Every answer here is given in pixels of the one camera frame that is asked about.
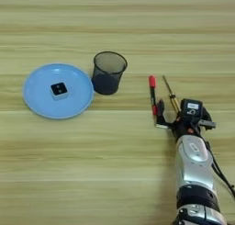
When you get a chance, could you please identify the blue round plate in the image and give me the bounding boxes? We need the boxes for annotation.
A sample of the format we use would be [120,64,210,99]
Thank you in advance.
[22,62,95,120]

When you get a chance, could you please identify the black mesh pen cup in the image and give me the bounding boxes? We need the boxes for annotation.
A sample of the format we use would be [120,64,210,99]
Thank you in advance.
[91,51,129,96]

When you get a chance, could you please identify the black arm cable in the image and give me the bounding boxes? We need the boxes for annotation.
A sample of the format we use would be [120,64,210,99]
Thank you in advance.
[203,140,235,201]

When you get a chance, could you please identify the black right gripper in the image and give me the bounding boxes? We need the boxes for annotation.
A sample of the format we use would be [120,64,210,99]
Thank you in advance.
[155,99,217,140]

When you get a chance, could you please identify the small black square object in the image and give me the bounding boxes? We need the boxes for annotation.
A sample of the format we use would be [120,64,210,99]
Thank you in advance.
[50,82,69,101]

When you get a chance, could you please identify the red and black marker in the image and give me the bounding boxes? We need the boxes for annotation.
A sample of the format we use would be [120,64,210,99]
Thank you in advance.
[148,74,160,117]

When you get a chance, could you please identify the yellow handled screwdriver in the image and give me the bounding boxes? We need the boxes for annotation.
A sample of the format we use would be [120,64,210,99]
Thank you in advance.
[162,75,183,114]

